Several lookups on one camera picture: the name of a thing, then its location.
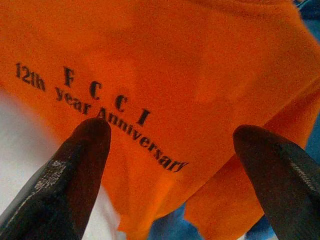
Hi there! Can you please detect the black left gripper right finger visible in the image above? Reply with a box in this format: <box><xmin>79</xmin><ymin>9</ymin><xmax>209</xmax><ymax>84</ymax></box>
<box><xmin>231</xmin><ymin>124</ymin><xmax>320</xmax><ymax>240</ymax></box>

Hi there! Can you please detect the blue hard suitcase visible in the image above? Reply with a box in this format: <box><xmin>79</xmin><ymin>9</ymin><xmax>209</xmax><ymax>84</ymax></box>
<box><xmin>147</xmin><ymin>0</ymin><xmax>320</xmax><ymax>240</ymax></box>

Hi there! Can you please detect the white T-shirt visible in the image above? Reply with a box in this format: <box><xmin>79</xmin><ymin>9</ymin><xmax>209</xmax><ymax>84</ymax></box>
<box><xmin>0</xmin><ymin>89</ymin><xmax>126</xmax><ymax>240</ymax></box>

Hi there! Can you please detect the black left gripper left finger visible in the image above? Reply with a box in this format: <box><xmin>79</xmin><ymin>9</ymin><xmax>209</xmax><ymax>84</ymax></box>
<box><xmin>0</xmin><ymin>117</ymin><xmax>112</xmax><ymax>240</ymax></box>

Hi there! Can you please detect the orange printed T-shirt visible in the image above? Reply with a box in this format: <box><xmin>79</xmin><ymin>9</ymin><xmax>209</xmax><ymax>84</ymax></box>
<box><xmin>0</xmin><ymin>0</ymin><xmax>320</xmax><ymax>240</ymax></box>

